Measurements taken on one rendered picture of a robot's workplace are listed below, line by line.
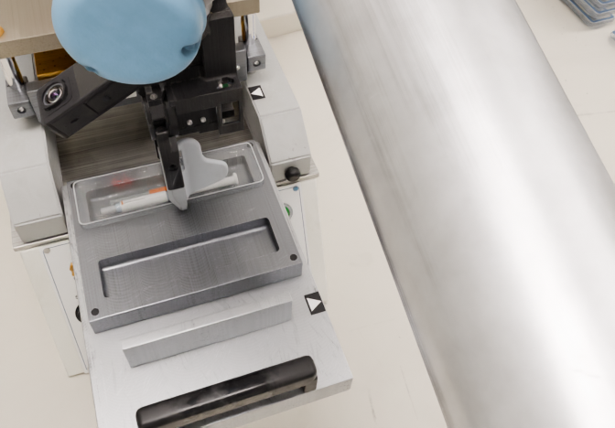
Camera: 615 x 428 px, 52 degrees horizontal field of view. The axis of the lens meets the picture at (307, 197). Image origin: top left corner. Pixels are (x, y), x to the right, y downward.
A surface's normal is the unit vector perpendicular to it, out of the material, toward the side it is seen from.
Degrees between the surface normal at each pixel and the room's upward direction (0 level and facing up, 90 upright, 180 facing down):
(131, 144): 0
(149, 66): 90
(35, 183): 41
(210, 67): 90
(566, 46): 0
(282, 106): 0
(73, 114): 90
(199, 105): 90
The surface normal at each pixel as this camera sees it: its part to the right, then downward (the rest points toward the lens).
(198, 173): 0.33, 0.64
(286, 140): 0.25, 0.04
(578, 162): 0.43, -0.47
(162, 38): 0.10, 0.80
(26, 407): 0.04, -0.60
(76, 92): -0.41, -0.40
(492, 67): 0.15, -0.43
